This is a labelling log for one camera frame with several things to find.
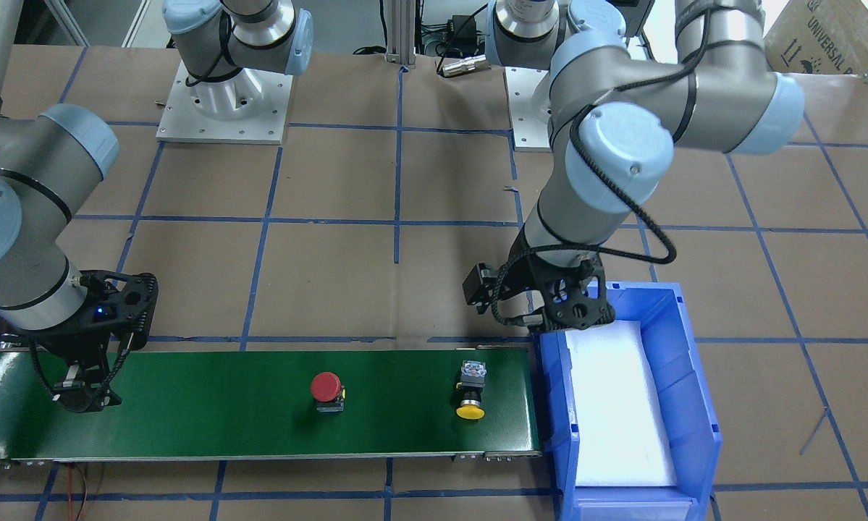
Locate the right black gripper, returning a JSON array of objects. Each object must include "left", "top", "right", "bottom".
[{"left": 14, "top": 270, "right": 159, "bottom": 413}]

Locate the yellow mushroom push button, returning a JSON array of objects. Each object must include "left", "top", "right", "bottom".
[{"left": 455, "top": 360, "right": 487, "bottom": 421}]

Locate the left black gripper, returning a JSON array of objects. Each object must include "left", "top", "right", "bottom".
[{"left": 491, "top": 246, "right": 615, "bottom": 334}]

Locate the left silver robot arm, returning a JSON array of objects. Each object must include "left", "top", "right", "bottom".
[{"left": 463, "top": 1, "right": 805, "bottom": 334}]

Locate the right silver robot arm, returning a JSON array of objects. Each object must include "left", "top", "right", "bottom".
[{"left": 0, "top": 1, "right": 159, "bottom": 413}]

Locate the cardboard box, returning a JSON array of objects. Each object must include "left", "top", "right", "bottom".
[{"left": 765, "top": 1, "right": 868, "bottom": 74}]

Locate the red mushroom push button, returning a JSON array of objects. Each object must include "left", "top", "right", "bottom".
[{"left": 309, "top": 370, "right": 345, "bottom": 413}]

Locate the blue plastic bin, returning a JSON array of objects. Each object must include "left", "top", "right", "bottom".
[{"left": 535, "top": 281, "right": 722, "bottom": 520}]

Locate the green conveyor belt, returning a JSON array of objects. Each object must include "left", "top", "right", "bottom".
[{"left": 0, "top": 347, "right": 541, "bottom": 462}]

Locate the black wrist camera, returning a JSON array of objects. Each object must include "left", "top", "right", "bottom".
[{"left": 461, "top": 263, "right": 499, "bottom": 315}]

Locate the white foam pad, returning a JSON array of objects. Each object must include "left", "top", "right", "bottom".
[{"left": 564, "top": 321, "right": 678, "bottom": 487}]

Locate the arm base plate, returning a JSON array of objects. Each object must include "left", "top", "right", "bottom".
[
  {"left": 156, "top": 64, "right": 295, "bottom": 145},
  {"left": 505, "top": 68, "right": 550, "bottom": 152}
]

